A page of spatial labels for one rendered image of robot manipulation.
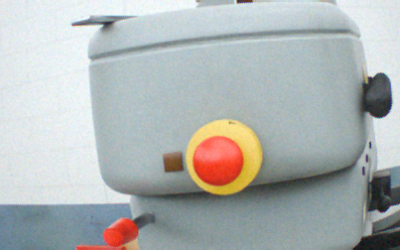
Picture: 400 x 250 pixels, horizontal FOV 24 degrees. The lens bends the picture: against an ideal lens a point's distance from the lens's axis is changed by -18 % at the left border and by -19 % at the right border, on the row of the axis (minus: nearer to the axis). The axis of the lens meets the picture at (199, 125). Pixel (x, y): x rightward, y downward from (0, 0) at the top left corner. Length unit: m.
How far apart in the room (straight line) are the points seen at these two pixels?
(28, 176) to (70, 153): 0.35
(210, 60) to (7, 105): 4.88
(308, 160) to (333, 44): 0.11
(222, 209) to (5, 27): 4.82
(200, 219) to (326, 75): 0.21
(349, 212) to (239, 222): 0.12
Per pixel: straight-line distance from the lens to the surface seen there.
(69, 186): 5.67
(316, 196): 1.03
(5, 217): 5.88
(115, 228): 0.92
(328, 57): 0.93
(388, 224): 1.63
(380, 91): 0.95
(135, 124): 0.95
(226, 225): 1.04
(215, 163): 0.89
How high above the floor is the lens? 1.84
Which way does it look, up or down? 3 degrees down
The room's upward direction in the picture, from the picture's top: 7 degrees counter-clockwise
